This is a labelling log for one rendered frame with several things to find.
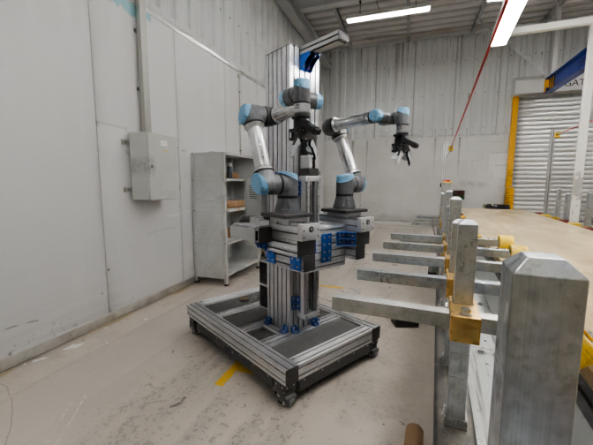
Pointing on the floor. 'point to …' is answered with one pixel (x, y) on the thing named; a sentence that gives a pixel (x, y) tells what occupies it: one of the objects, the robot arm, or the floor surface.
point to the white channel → (581, 100)
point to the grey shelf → (203, 237)
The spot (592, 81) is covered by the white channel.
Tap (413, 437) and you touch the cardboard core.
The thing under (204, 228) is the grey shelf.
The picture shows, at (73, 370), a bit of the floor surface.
